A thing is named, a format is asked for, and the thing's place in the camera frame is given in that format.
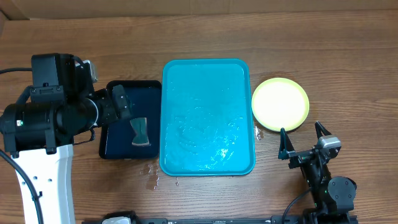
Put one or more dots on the yellow-green plate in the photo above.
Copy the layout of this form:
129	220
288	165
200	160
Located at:
280	103

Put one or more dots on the black water tray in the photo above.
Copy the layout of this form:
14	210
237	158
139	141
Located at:
116	138

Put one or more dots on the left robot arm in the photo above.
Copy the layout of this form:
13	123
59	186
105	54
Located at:
39	142

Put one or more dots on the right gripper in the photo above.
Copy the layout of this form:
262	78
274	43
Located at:
299	157

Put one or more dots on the teal plastic tray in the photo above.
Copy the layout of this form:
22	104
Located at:
206	123

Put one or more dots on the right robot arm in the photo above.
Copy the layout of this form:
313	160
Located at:
333	197

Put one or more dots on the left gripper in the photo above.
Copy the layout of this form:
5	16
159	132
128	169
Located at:
106	96

